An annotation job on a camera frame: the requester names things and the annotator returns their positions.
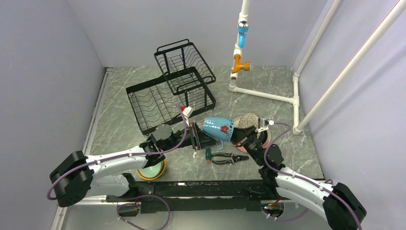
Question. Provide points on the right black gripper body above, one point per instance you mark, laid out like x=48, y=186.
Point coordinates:
x=250, y=143

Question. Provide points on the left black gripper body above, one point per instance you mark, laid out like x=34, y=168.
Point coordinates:
x=196, y=140

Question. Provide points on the blue floral ceramic mug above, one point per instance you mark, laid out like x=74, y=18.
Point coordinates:
x=219, y=128

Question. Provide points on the mint green ceramic bowl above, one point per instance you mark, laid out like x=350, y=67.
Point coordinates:
x=149, y=171

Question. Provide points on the yellow ribbed ceramic bowl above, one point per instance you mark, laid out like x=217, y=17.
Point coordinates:
x=161, y=173

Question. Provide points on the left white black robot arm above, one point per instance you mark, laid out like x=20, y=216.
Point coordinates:
x=79, y=176

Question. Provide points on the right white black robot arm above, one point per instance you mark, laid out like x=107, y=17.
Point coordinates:
x=335, y=203

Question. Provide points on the pink rimmed ceramic plate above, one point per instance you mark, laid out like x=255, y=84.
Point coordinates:
x=264, y=137

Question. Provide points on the speckled grey ceramic plate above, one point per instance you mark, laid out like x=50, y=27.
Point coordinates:
x=247, y=120

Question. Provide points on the black grey pliers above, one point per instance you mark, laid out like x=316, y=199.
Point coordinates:
x=222, y=158

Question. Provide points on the orange pipe valve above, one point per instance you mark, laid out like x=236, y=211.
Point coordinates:
x=245, y=66

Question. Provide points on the blue cylinder on pipe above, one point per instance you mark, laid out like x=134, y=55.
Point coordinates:
x=243, y=27

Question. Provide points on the white tall pole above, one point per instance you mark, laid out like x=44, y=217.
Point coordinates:
x=368, y=44

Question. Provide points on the green handled screwdriver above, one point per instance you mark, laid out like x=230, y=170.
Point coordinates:
x=208, y=154

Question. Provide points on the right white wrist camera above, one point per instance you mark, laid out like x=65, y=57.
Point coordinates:
x=264, y=123

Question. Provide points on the black wire dish rack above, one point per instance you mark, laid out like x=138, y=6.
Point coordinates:
x=184, y=81

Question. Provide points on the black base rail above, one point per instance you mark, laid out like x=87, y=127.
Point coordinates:
x=153, y=197

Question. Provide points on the aluminium side rail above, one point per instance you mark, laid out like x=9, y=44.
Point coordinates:
x=61, y=211

